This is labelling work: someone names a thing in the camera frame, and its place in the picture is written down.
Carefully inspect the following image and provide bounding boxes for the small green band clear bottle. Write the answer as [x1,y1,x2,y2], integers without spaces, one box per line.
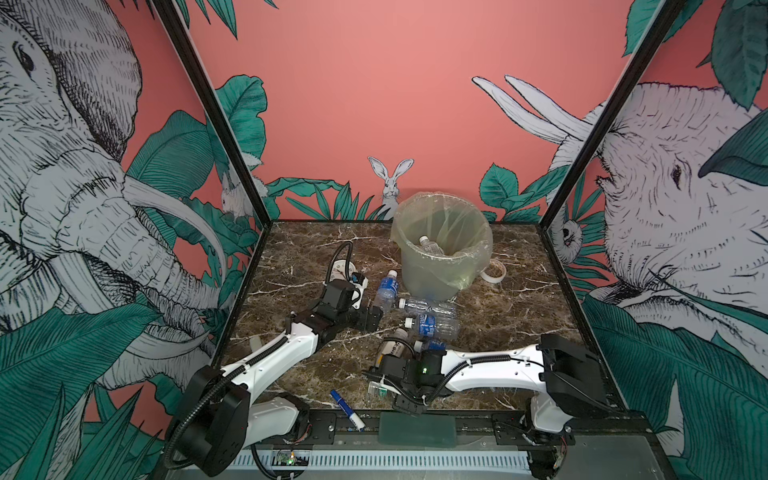
[367,382,389,400]

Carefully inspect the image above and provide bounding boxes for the yellow white label tea bottle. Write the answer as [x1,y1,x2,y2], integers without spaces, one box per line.
[374,328,408,368]

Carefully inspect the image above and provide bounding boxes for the green plastic bin liner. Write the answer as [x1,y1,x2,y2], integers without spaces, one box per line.
[389,191,494,295]

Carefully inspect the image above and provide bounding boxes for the Pocari Sweat blue label bottle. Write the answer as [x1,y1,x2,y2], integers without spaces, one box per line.
[404,313,460,341]

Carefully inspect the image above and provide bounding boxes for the blue label mineral water bottle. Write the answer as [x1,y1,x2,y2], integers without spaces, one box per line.
[414,339,446,353]

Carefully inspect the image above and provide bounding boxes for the grey mesh waste bin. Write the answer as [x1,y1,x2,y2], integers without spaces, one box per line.
[392,193,492,303]

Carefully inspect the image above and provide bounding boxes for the black right frame post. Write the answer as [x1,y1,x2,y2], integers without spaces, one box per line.
[538,0,686,231]

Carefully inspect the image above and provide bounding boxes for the white adhesive tape roll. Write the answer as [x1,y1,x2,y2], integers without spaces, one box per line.
[480,258,507,285]

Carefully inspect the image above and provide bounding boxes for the black frame post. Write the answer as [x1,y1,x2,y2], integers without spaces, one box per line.
[152,0,272,229]
[538,0,686,231]

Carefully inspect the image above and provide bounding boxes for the blue cap bottle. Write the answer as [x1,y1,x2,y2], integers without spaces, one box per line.
[371,270,399,315]

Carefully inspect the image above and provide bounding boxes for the green rectangular pad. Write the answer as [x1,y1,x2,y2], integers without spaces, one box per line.
[378,412,457,448]

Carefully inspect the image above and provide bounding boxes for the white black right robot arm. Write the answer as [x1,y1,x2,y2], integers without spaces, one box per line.
[364,334,616,436]

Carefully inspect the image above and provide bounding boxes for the white round alarm clock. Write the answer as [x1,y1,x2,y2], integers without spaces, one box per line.
[330,259,360,284]

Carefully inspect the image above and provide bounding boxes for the black left frame post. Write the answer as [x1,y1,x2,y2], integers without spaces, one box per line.
[152,0,272,229]

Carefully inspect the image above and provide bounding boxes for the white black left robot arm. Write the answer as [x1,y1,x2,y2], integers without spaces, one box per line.
[160,273,382,477]

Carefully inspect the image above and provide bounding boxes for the clear unlabelled bottle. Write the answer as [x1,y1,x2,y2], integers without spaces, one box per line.
[397,297,457,318]

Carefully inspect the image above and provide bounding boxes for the white slotted cable duct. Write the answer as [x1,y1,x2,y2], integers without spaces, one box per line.
[258,450,531,475]

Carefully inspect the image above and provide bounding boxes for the blue white marker pen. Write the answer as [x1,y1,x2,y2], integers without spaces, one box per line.
[330,390,366,431]

